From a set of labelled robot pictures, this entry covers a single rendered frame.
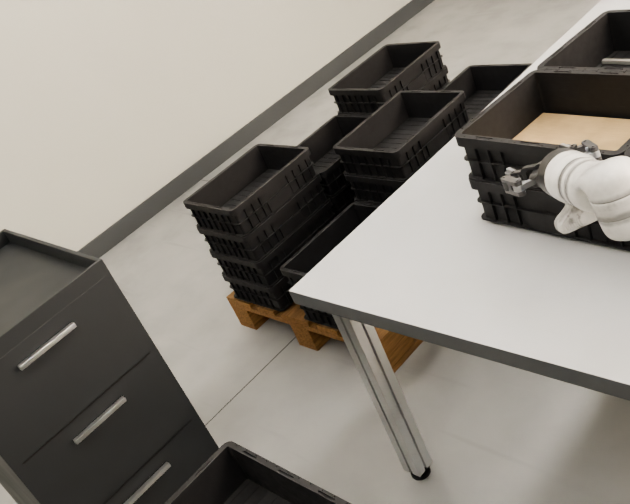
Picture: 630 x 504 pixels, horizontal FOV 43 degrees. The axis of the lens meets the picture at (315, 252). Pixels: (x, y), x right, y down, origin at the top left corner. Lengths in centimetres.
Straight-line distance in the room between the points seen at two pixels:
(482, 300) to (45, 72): 296
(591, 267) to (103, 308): 114
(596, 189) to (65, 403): 142
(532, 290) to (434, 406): 93
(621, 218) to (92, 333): 137
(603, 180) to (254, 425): 189
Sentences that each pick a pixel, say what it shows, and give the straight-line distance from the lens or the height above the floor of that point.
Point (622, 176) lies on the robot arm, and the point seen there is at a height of 115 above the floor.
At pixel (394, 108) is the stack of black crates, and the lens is 298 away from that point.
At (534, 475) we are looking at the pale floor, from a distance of 223.
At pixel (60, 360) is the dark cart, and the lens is 203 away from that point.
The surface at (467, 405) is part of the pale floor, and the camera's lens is 246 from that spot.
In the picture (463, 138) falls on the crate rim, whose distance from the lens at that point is 174.
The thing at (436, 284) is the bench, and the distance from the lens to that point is 173.
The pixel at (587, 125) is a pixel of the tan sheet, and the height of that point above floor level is 83.
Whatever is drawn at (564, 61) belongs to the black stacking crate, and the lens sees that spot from 203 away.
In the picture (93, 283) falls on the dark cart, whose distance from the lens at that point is 202.
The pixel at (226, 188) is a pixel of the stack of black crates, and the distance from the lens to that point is 299.
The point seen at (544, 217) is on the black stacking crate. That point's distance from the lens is 174.
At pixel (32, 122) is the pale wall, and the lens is 415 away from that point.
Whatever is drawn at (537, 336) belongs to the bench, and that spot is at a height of 70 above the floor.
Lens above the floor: 169
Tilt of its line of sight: 29 degrees down
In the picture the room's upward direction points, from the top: 24 degrees counter-clockwise
